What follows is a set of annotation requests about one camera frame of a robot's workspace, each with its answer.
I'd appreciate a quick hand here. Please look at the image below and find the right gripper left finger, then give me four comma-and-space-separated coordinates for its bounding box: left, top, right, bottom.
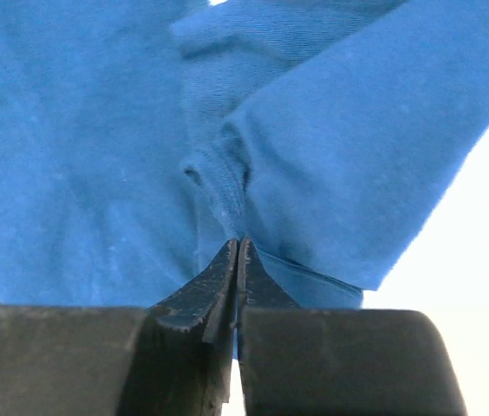
0, 240, 238, 415

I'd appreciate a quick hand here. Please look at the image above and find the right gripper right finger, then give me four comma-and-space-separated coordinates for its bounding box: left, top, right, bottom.
237, 238, 466, 415

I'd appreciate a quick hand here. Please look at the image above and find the blue t-shirt with print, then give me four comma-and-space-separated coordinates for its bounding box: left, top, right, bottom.
0, 1, 489, 308

